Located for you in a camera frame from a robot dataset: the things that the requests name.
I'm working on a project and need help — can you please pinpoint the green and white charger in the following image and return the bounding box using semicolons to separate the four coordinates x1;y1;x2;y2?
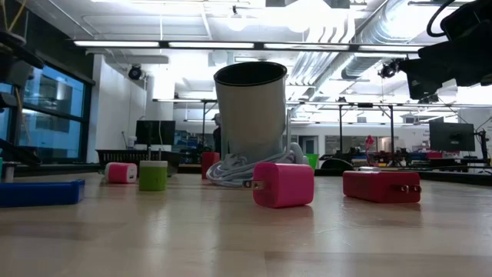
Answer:
138;148;169;192

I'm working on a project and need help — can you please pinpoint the round pendant lamp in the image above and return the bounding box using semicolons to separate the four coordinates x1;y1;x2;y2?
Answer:
225;5;248;32

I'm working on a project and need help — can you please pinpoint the black plastic basket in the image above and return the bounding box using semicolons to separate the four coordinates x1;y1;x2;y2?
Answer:
95;149;186;177

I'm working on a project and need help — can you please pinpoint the black computer monitor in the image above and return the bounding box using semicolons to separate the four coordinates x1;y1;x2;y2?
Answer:
429;121;477;152
135;120;177;146

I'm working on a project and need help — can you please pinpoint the long light strip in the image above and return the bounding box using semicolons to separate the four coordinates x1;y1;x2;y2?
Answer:
72;39;426;54

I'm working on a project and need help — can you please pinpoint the black dome camera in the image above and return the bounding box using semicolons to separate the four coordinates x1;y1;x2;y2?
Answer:
128;64;144;82

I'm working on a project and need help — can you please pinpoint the yellow cable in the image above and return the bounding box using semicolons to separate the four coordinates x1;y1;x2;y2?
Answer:
0;0;28;34

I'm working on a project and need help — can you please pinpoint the grey metal post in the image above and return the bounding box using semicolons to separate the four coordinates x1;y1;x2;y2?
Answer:
2;161;18;184

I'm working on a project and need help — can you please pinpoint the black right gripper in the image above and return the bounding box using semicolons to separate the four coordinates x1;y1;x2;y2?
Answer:
397;36;492;101

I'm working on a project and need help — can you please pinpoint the white coiled lamp cable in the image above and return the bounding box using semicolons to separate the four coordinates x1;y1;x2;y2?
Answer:
205;148;305;189

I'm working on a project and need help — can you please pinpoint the pink charger with white label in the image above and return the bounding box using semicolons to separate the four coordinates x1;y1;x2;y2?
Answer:
242;162;315;209

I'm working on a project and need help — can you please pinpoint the green plastic basket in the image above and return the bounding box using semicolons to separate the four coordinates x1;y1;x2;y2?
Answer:
304;153;321;172

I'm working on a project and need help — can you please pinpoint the pink and white charger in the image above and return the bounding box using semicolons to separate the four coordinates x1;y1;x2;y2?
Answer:
104;162;138;185

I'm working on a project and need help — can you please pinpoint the black camera on mount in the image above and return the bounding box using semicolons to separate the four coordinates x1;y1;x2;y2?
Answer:
377;59;401;80

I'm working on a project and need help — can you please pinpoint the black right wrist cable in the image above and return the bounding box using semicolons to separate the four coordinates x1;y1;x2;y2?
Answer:
425;0;458;38

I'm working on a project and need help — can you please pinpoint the dark red wide charger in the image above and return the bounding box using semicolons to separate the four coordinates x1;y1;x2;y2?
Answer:
342;170;423;204

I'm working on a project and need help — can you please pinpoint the black metal rack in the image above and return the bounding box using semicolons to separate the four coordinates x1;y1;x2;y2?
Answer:
337;102;396;155

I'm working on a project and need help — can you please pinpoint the small red charger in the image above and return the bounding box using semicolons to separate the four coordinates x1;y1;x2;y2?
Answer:
201;151;221;180

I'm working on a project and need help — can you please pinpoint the white round container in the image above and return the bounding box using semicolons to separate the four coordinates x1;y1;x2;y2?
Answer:
213;61;311;186

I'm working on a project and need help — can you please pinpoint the blue rectangular box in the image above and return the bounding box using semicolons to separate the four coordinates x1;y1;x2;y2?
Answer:
0;179;86;209

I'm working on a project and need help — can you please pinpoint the silver ceiling duct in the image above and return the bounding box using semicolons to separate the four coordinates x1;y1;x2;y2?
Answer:
340;0;427;80

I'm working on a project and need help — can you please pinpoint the large window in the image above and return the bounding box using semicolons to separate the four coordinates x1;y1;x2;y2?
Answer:
0;61;93;162

